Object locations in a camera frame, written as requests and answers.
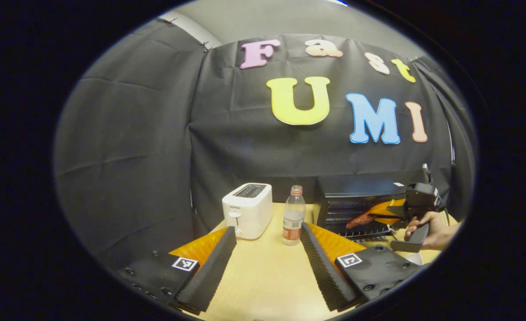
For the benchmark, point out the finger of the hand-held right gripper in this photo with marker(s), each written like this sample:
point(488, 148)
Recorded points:
point(387, 208)
point(385, 221)

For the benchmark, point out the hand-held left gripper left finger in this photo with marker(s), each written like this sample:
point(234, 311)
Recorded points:
point(213, 267)

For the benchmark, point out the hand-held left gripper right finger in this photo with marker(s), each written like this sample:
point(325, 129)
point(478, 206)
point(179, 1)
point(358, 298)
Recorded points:
point(323, 267)

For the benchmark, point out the red meat piece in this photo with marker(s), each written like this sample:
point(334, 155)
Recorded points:
point(361, 220)

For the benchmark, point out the black electric oven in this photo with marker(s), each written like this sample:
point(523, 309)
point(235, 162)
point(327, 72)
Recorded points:
point(356, 191)

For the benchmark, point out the clear plastic water bottle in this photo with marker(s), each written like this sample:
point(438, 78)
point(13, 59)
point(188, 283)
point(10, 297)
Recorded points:
point(294, 223)

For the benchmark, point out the white toaster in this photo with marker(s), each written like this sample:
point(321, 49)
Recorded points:
point(247, 211)

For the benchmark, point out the black backdrop cloth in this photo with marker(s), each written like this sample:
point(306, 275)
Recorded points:
point(133, 156)

